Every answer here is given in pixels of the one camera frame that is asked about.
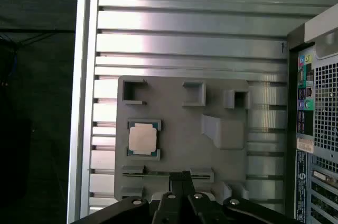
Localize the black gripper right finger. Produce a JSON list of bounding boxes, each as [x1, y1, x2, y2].
[[182, 170, 305, 224]]

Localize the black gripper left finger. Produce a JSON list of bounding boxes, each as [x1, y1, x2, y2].
[[69, 172, 187, 224]]

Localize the silver square CPU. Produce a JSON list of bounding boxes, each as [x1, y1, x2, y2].
[[127, 119, 162, 157]]

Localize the green RAM stick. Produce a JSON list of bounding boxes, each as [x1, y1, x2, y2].
[[123, 171, 171, 177]]

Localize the grey plastic parts rack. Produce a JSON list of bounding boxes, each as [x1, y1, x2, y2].
[[113, 75, 250, 201]]

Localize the black open PC case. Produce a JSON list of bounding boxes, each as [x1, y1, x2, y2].
[[286, 4, 338, 224]]

